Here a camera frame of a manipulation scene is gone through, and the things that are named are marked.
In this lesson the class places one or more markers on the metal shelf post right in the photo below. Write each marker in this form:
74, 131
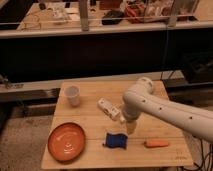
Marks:
174, 13

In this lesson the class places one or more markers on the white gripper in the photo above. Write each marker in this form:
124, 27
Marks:
130, 127

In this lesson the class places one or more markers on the metal shelf post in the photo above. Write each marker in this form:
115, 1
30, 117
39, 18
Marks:
83, 10
174, 13

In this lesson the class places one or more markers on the wooden table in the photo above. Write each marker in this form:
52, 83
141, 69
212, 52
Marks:
96, 125

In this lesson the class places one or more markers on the black bag on shelf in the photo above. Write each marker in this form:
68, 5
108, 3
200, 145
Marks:
112, 17

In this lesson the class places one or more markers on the orange carrot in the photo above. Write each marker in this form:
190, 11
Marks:
156, 143

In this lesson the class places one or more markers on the orange plate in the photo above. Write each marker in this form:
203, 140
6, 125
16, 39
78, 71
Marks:
66, 142

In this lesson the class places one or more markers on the white plastic cup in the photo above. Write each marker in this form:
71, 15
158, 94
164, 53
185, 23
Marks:
73, 95

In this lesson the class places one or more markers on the white bottle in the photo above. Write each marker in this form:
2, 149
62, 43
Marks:
110, 110

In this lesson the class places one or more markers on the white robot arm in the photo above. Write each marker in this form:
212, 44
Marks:
139, 98

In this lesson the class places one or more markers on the metal shelf post left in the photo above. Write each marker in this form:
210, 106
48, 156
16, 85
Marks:
83, 10

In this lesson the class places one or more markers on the blue cloth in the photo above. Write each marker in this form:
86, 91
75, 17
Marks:
115, 140

